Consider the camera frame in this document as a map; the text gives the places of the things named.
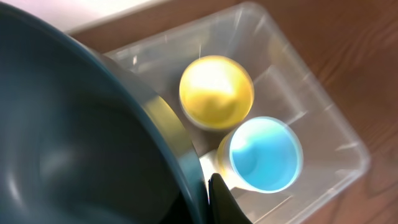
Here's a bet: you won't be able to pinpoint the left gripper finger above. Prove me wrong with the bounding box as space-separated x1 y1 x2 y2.
208 173 252 224

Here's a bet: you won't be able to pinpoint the light blue cup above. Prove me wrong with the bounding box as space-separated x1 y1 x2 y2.
220 116 303 194

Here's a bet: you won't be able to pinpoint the yellow small bowl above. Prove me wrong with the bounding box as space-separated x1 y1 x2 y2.
178 55 254 130

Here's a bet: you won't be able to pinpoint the dark blue bowl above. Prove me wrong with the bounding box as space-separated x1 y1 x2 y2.
1 3 208 224

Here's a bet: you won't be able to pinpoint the clear plastic storage container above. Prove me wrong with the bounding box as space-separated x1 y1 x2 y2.
108 2 369 223

